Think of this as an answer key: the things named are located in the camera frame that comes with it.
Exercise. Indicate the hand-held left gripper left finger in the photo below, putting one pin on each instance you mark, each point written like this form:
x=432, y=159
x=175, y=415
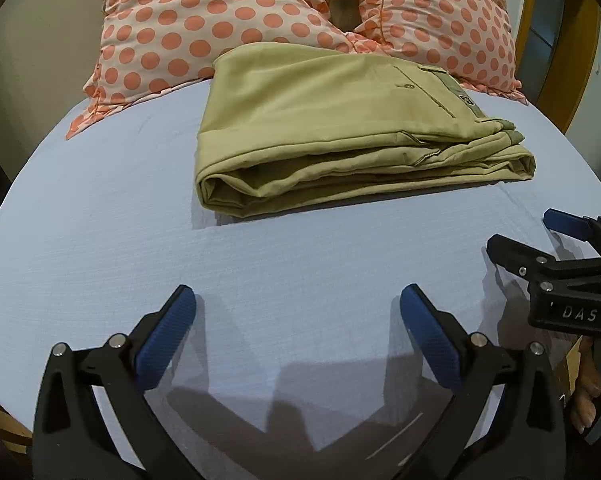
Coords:
x=166, y=330

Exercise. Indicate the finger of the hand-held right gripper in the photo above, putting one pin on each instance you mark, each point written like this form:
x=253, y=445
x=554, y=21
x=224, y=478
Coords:
x=562, y=222
x=515, y=255

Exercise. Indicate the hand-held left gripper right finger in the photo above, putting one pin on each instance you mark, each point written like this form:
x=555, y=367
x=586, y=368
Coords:
x=433, y=332

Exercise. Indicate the khaki pants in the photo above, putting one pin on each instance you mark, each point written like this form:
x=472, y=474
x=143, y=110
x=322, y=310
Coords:
x=330, y=125

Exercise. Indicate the person's foot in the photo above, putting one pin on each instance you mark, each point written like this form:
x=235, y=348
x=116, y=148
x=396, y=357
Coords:
x=587, y=390

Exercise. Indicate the orange polka dot pillow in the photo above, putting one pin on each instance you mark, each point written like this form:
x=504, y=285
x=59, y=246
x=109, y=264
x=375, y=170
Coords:
x=440, y=15
x=180, y=20

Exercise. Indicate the yellow wooden frame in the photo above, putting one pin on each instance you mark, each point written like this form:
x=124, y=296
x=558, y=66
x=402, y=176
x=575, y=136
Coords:
x=562, y=60

